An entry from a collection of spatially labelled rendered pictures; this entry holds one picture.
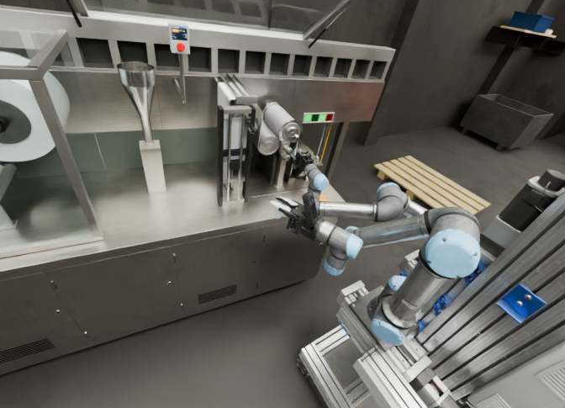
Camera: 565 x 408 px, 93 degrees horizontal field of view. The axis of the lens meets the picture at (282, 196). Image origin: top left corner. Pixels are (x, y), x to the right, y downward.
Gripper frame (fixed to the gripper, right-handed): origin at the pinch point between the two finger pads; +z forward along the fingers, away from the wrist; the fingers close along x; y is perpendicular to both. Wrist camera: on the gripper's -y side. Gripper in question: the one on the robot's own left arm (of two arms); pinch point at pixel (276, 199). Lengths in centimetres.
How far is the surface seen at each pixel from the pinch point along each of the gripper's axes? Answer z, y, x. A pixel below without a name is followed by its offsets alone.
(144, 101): 70, -16, -5
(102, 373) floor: 57, 131, -47
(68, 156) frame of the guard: 60, -3, -41
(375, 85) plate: 10, -37, 136
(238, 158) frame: 36.2, 3.5, 21.3
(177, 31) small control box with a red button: 58, -46, 1
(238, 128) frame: 36.6, -12.6, 18.3
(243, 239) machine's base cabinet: 22, 47, 18
